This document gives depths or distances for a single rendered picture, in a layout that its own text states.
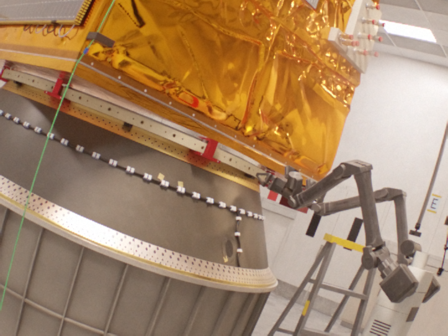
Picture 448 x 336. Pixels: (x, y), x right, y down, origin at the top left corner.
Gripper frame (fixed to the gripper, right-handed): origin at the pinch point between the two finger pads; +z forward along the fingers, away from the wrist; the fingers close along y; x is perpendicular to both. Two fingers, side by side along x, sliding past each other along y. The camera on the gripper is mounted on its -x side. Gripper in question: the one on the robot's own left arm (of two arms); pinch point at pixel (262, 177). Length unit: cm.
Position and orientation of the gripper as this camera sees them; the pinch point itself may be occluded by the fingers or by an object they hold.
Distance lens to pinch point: 260.8
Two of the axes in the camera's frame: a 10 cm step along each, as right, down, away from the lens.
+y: -5.2, -2.6, -8.1
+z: -7.0, -4.1, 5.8
